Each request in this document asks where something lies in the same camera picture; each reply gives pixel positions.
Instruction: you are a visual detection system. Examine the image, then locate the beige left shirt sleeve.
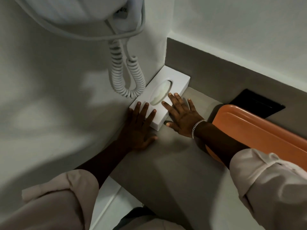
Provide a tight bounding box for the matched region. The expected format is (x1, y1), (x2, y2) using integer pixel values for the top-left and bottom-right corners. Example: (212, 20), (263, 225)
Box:
(0, 169), (100, 230)

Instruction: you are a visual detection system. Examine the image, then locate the orange plastic tray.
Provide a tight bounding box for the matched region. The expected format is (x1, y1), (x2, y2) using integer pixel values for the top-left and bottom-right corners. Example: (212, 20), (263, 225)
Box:
(205, 104), (307, 172)

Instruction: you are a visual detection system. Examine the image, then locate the beige right shirt sleeve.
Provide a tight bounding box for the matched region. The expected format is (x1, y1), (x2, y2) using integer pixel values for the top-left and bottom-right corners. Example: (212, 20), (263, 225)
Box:
(229, 148), (307, 230)

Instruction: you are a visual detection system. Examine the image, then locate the white wall hair dryer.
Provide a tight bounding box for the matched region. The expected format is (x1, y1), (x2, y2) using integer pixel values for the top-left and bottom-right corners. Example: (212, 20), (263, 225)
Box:
(12, 0), (147, 41)

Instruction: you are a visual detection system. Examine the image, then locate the beige shirt sleeve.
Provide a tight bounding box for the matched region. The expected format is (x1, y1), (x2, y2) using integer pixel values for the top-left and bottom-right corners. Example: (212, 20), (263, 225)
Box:
(229, 148), (307, 230)
(0, 169), (100, 230)

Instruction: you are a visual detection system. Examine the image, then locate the white coiled cord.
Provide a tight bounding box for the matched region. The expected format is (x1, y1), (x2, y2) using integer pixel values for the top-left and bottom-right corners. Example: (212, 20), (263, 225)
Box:
(108, 37), (147, 99)

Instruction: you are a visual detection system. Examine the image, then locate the person's right hand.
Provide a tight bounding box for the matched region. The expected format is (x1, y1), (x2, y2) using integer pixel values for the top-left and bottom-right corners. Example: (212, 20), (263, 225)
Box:
(162, 93), (208, 139)

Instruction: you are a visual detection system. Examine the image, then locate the person's right forearm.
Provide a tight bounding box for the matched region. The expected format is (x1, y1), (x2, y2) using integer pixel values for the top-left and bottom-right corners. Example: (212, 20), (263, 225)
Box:
(194, 122), (250, 171)

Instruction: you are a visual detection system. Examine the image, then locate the white tissue box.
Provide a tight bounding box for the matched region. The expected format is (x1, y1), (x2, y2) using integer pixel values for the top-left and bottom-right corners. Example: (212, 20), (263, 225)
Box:
(129, 66), (191, 131)

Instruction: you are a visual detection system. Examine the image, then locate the person's left forearm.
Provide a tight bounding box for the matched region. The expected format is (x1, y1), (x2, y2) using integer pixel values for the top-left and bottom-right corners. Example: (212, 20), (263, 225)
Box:
(74, 139), (136, 189)

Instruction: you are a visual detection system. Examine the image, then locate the person's left hand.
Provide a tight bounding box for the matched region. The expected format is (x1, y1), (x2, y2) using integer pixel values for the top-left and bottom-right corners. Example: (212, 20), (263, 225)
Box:
(117, 102), (159, 151)

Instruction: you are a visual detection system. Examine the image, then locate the black socket panel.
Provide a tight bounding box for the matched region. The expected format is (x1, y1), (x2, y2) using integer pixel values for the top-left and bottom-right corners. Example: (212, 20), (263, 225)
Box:
(229, 89), (286, 119)

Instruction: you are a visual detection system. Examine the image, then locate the silver chain bracelet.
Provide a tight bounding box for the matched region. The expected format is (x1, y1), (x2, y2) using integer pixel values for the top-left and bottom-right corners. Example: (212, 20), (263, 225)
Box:
(191, 119), (208, 139)

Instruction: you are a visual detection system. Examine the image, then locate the white drawer front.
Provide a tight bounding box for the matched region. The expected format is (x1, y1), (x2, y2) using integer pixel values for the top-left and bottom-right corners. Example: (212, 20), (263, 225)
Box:
(89, 176), (145, 230)

